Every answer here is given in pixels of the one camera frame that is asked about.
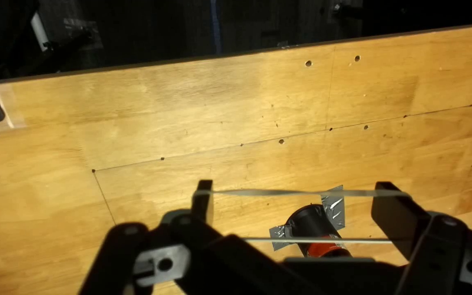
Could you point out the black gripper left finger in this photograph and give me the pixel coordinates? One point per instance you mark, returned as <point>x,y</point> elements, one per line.
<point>201,206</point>

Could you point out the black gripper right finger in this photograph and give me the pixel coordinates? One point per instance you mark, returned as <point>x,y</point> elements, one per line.
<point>398,217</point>

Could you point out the black orange cup purple base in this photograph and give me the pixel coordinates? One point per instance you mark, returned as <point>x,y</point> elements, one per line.
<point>311,222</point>

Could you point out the grey duct tape strip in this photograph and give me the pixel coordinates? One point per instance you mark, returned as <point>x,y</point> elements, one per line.
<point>339,222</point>

